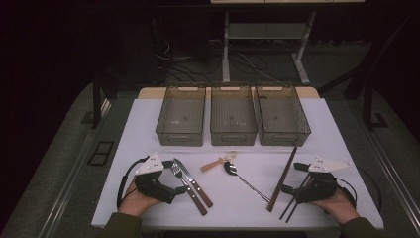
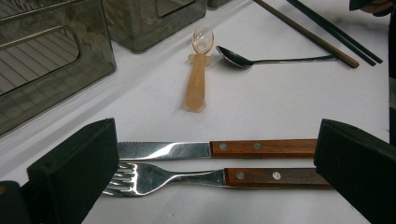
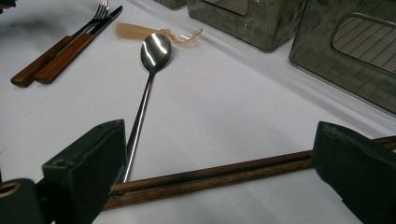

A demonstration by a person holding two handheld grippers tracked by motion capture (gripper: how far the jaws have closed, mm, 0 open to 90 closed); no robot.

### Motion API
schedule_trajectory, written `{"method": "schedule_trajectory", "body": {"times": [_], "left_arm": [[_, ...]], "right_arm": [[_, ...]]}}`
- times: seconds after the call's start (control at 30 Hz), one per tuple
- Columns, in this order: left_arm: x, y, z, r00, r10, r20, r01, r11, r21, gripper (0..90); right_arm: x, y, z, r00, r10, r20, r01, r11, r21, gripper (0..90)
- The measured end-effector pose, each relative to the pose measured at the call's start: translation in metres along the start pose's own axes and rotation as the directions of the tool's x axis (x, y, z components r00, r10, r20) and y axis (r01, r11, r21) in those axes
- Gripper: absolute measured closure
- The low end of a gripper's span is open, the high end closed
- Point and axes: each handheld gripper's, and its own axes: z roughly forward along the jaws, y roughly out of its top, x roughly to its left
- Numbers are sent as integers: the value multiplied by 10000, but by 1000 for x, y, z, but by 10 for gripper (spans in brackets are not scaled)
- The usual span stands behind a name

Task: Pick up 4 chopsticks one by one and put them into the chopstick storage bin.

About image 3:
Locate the smoky transparent plastic bin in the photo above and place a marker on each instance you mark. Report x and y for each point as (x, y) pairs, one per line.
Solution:
(264, 31)
(171, 3)
(311, 62)

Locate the translucent orange baby spoon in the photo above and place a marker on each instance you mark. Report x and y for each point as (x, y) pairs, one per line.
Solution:
(134, 31)

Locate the dark wooden chopstick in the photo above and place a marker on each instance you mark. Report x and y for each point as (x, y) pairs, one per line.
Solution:
(218, 171)
(218, 182)

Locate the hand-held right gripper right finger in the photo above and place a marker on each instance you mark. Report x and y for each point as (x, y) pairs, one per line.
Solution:
(358, 168)

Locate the long steel spoon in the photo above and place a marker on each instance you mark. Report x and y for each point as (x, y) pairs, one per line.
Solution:
(155, 53)

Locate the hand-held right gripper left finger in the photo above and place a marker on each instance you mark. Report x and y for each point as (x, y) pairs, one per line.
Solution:
(84, 168)

